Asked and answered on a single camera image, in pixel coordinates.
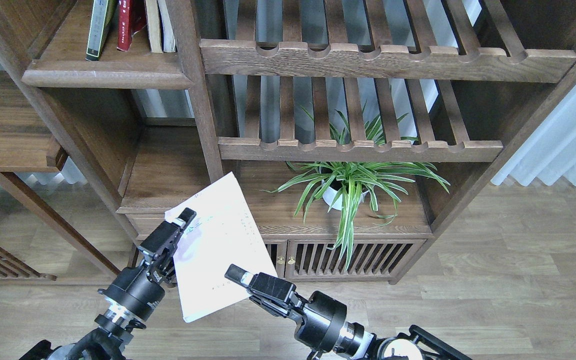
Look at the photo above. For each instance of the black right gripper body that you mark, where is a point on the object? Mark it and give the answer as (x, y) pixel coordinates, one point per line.
(321, 321)

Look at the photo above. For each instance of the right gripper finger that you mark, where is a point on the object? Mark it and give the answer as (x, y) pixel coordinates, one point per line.
(269, 292)

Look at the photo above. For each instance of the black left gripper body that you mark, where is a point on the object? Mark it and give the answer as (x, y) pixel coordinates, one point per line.
(140, 287)

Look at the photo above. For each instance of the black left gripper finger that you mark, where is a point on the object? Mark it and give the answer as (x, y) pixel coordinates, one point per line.
(164, 239)

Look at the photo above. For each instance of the white paperback book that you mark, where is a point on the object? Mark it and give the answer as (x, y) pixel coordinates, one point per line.
(222, 233)

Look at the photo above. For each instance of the red paperback book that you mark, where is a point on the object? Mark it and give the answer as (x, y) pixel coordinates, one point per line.
(132, 18)

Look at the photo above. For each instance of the green black thick book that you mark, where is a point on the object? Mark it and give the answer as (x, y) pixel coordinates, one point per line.
(101, 18)

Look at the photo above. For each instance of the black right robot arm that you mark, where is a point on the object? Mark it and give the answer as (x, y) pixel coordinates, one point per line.
(419, 344)

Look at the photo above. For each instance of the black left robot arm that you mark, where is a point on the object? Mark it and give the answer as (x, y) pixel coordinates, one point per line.
(105, 342)

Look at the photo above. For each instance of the wooden side shelf unit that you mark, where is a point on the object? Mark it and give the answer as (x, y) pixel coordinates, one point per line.
(27, 146)

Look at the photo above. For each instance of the green spider plant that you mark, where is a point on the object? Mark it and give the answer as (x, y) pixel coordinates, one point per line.
(364, 177)

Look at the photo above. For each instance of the dark wooden bookshelf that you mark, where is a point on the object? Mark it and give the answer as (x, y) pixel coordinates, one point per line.
(151, 129)

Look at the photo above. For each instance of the white upright book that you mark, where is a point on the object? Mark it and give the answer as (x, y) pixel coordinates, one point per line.
(168, 38)

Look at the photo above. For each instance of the beige upright book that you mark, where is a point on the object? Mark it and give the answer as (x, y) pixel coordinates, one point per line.
(154, 26)

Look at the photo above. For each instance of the white pleated curtain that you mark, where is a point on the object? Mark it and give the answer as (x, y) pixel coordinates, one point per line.
(549, 154)

